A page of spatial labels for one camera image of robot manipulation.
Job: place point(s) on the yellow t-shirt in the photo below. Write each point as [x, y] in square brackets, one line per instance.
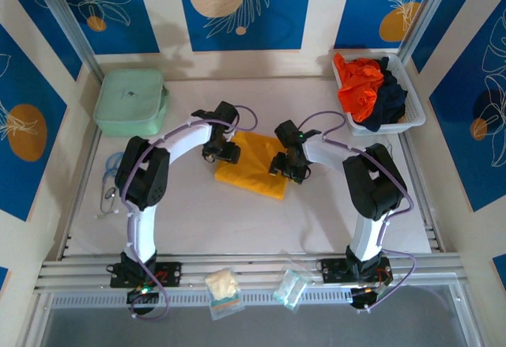
[253, 169]

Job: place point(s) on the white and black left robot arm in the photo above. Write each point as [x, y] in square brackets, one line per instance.
[186, 137]

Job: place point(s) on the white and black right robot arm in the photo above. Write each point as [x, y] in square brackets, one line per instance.
[328, 151]

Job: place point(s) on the orange t-shirt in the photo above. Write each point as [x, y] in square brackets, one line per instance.
[357, 94]

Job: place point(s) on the mint green zip case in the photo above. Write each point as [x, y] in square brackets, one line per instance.
[128, 98]

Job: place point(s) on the light blue stethoscope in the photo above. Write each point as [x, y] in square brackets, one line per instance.
[110, 193]

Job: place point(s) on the navy blue t-shirt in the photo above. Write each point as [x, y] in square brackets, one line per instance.
[391, 102]

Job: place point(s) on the plastic bag with green content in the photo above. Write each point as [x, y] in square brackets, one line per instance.
[290, 289]

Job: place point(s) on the plastic bag with cream content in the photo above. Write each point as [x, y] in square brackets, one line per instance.
[221, 281]

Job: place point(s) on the white plastic basket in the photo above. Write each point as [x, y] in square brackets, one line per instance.
[415, 106]

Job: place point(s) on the black electronics module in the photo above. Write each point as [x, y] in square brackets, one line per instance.
[142, 295]
[365, 299]

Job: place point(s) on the translucent grey front panel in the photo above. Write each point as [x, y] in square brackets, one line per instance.
[296, 329]

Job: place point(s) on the aluminium front frame rail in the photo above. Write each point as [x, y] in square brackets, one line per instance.
[257, 264]

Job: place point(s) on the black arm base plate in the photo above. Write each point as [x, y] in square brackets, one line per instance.
[332, 270]
[174, 274]

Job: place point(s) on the aluminium corner post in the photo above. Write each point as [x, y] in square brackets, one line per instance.
[426, 11]
[67, 23]

